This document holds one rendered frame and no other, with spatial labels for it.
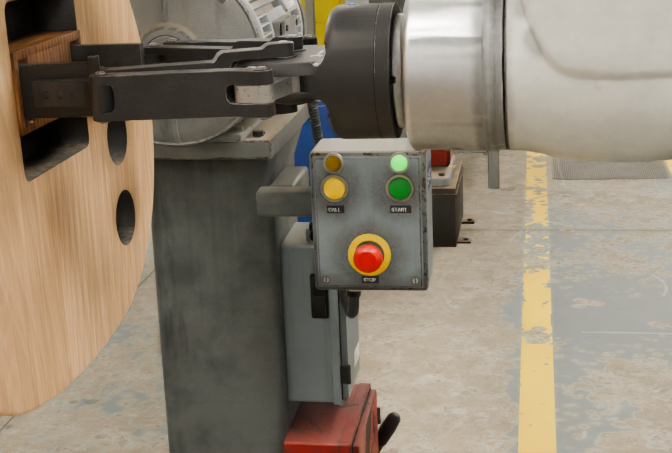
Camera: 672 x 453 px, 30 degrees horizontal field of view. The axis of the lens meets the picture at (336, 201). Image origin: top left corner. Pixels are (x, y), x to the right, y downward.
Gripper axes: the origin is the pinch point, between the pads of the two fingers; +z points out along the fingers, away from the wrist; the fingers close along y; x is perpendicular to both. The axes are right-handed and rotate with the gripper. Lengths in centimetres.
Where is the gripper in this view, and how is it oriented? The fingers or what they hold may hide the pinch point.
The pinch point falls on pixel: (56, 79)
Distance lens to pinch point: 75.3
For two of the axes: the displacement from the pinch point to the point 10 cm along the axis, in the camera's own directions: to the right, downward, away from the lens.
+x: -0.5, -9.7, -2.5
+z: -9.8, 0.1, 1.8
